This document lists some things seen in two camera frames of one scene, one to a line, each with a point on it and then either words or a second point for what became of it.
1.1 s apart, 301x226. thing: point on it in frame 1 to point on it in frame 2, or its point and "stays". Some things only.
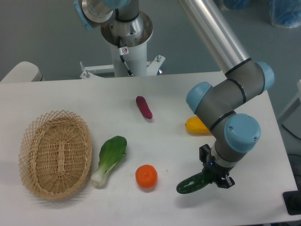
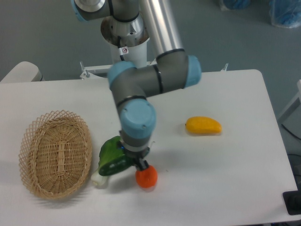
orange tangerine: (146, 175) stays
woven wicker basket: (55, 154) stays
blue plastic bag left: (236, 4) stays
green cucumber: (193, 183) to (118, 164)
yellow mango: (194, 125) stays
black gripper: (214, 170) to (137, 158)
